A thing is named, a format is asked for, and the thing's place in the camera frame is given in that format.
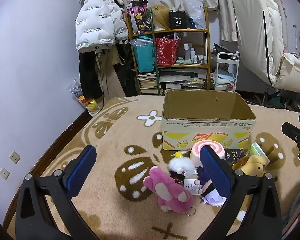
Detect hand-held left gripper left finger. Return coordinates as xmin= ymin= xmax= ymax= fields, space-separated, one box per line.
xmin=15 ymin=144 xmax=100 ymax=240

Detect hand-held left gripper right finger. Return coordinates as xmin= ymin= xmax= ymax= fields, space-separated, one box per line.
xmin=199 ymin=145 xmax=283 ymax=240

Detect purple doll plush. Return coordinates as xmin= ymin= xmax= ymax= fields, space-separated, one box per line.
xmin=194 ymin=166 xmax=227 ymax=207

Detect white fluffy plush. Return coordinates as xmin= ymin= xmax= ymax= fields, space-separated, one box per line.
xmin=168 ymin=151 xmax=195 ymax=180

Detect yellow plush toy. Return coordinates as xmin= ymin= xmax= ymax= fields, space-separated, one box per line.
xmin=232 ymin=155 xmax=270 ymax=178

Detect cardboard box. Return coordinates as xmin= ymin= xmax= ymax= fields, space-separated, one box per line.
xmin=162 ymin=89 xmax=257 ymax=152

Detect pink bear plush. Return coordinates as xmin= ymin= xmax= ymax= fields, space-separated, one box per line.
xmin=143 ymin=165 xmax=197 ymax=215

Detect pink swiss roll plush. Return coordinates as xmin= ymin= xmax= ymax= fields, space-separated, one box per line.
xmin=190 ymin=140 xmax=227 ymax=168

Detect black tissue pack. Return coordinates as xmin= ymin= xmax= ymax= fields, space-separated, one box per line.
xmin=225 ymin=149 xmax=245 ymax=165

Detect green tissue pack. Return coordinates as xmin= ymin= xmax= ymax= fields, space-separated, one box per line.
xmin=249 ymin=142 xmax=270 ymax=165

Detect beige brown patterned rug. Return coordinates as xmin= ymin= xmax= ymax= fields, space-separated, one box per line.
xmin=4 ymin=96 xmax=300 ymax=240

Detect plastic bag with yellow toys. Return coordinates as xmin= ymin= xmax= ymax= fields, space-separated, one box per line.
xmin=70 ymin=80 xmax=100 ymax=117

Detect person's grey clothing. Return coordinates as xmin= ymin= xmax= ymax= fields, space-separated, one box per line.
xmin=282 ymin=187 xmax=300 ymax=233

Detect white trolley cart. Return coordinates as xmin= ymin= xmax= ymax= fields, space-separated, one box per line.
xmin=211 ymin=52 xmax=240 ymax=92

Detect folded blue towel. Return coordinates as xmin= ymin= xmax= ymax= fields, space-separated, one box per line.
xmin=215 ymin=72 xmax=236 ymax=80

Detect black trousers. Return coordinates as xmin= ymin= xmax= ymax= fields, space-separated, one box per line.
xmin=79 ymin=51 xmax=103 ymax=99

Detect beige garment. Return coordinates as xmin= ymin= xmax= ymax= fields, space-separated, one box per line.
xmin=95 ymin=46 xmax=127 ymax=100

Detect pile of magazines and papers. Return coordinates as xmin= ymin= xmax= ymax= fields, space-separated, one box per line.
xmin=160 ymin=69 xmax=207 ymax=90

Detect cream puffer coat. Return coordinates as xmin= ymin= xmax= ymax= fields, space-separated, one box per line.
xmin=231 ymin=0 xmax=300 ymax=93

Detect stack of books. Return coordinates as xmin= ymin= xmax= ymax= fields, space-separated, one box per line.
xmin=136 ymin=71 xmax=162 ymax=95

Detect yellow metal shelf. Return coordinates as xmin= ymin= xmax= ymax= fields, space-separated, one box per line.
xmin=126 ymin=6 xmax=212 ymax=95

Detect row of white cosmetic bottles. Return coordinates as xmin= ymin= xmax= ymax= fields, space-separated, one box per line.
xmin=184 ymin=44 xmax=208 ymax=64

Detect green pole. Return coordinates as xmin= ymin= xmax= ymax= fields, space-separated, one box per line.
xmin=149 ymin=7 xmax=162 ymax=95

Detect red patterned bag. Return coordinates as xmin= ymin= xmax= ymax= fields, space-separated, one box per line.
xmin=155 ymin=37 xmax=181 ymax=65

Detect teal paper bag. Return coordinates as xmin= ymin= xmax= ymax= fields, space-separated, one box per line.
xmin=132 ymin=36 xmax=157 ymax=73

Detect black box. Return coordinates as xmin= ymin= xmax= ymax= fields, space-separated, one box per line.
xmin=169 ymin=11 xmax=190 ymax=29

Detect white puffer jacket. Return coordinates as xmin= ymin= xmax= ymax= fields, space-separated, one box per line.
xmin=75 ymin=0 xmax=128 ymax=53

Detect clear plastic bag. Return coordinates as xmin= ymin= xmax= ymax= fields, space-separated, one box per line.
xmin=184 ymin=0 xmax=206 ymax=29

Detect blonde wig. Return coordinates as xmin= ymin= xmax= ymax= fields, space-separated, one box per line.
xmin=151 ymin=5 xmax=174 ymax=30

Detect black patterned bag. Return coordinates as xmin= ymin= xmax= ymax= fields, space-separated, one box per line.
xmin=127 ymin=0 xmax=153 ymax=34

